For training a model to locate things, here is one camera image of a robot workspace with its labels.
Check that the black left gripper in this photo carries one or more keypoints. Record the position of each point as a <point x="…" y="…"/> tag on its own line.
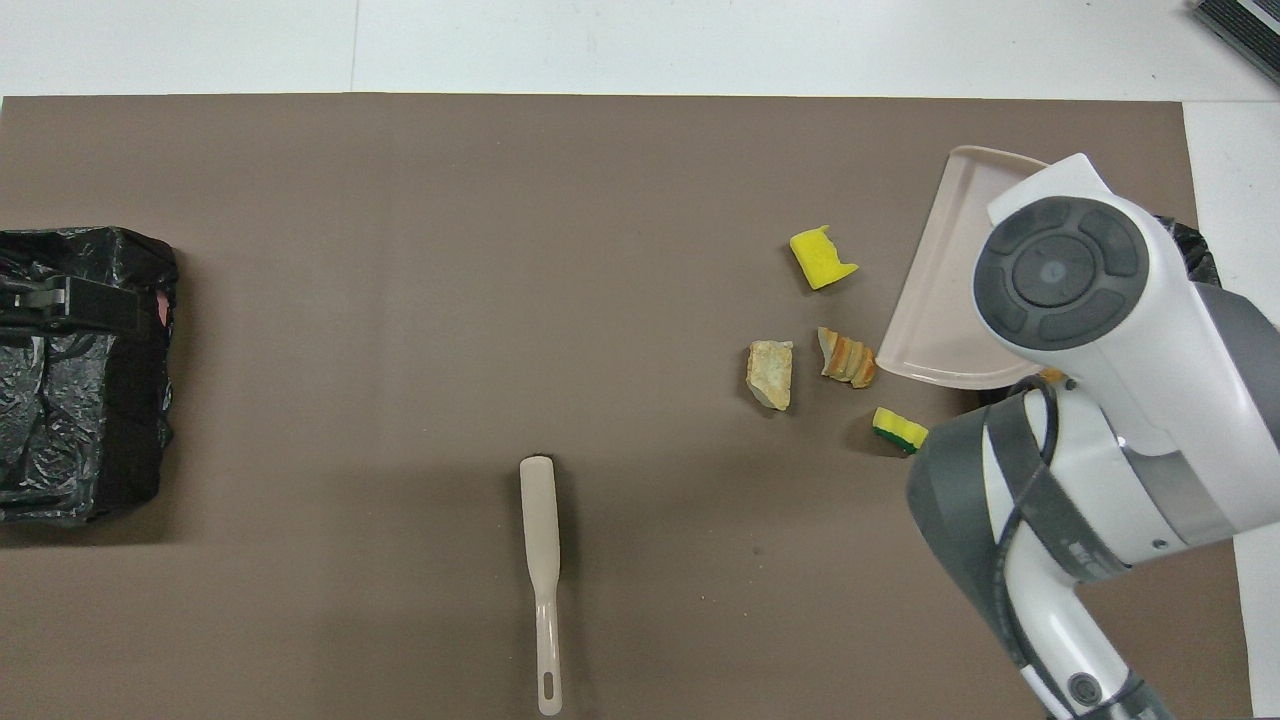
<point x="10" y="312"/>

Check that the beige brush with black bristles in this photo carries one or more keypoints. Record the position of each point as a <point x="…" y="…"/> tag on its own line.
<point x="538" y="510"/>

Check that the beige bread chunk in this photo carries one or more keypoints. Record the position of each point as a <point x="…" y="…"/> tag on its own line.
<point x="770" y="375"/>

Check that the notched yellow sponge piece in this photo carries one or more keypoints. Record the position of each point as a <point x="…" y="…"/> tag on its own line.
<point x="820" y="262"/>

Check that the striped orange croissant piece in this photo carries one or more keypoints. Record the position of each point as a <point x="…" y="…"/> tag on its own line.
<point x="845" y="360"/>

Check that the yellow and green sponge piece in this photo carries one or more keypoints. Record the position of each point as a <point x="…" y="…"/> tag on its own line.
<point x="898" y="428"/>

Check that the beige plastic dustpan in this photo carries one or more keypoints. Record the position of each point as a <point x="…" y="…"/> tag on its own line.
<point x="940" y="300"/>

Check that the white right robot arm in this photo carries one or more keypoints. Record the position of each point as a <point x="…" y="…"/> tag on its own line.
<point x="1100" y="300"/>

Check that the bin lined with black bag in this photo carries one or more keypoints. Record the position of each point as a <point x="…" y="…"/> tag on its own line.
<point x="90" y="420"/>
<point x="1195" y="255"/>

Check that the brown table mat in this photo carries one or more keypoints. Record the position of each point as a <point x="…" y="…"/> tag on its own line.
<point x="400" y="150"/>

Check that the black ribbed device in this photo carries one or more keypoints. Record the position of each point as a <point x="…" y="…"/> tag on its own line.
<point x="1245" y="25"/>

